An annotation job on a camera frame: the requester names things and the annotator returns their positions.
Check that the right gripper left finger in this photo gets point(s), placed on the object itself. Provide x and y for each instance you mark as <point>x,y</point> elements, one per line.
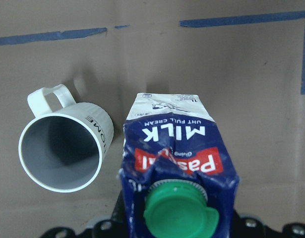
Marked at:
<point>118,218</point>

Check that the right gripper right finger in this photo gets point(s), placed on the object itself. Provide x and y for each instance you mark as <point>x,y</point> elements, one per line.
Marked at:
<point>235,225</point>

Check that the blue white milk carton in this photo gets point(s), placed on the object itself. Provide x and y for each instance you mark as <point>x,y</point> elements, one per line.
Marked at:
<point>178,180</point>

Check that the white mug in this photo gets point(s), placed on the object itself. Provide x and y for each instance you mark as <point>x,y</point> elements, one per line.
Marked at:
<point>63,147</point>

